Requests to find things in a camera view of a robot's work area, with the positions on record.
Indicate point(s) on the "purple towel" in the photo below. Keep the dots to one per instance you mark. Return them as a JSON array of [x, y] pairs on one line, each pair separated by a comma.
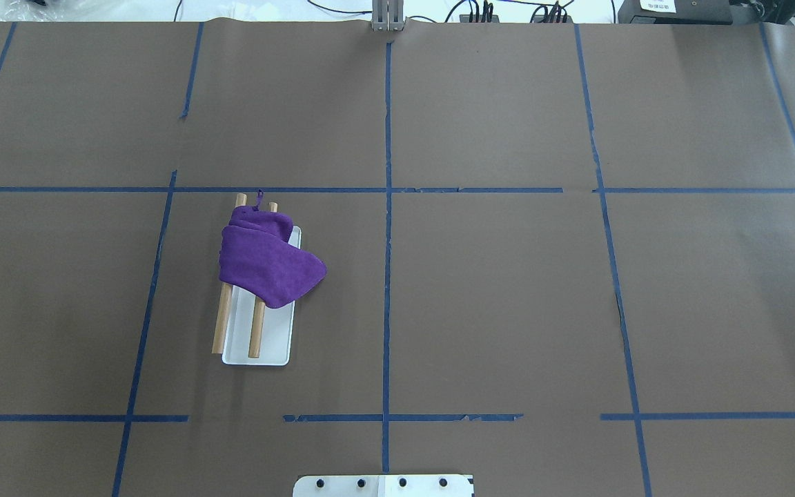
[[256, 255]]

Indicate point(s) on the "white towel rack with wooden bars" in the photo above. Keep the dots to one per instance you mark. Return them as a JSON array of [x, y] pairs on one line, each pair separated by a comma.
[[247, 332]]

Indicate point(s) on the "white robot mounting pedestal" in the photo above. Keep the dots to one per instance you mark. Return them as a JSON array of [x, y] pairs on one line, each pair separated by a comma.
[[385, 485]]

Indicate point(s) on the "black device with label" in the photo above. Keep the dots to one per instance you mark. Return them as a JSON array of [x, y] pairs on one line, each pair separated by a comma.
[[675, 12]]

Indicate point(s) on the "grey aluminium frame post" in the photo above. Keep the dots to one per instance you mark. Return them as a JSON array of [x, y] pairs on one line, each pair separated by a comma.
[[387, 15]]

